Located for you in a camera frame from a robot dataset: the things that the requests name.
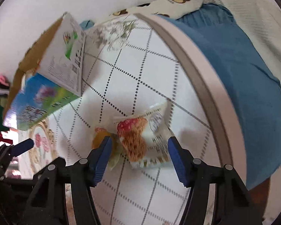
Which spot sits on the white diamond pattern folding table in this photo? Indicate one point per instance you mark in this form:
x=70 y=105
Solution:
x=139 y=79

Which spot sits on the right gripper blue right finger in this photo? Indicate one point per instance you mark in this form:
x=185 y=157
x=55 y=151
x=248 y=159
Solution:
x=194 y=174

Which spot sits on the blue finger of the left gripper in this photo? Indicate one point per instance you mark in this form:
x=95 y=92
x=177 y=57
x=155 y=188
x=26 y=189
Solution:
x=20 y=148

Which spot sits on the cardboard milk carton box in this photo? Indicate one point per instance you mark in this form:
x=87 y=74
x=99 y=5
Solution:
x=49 y=75

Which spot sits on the white bear print pillow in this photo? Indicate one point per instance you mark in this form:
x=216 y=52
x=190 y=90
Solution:
x=174 y=9

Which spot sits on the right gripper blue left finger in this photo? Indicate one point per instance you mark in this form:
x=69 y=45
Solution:
x=85 y=174

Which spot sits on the light blue folded towel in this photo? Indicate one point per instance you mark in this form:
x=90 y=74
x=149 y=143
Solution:
x=86 y=24

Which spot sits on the yellow egg yolk pastry packet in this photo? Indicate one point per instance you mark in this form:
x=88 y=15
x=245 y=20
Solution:
x=105 y=142

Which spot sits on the blue bed sheet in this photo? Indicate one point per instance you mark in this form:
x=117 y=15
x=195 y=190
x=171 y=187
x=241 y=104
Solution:
x=254 y=91

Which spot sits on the white strawberry cookie packet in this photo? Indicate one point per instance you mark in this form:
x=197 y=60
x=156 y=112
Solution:
x=144 y=137

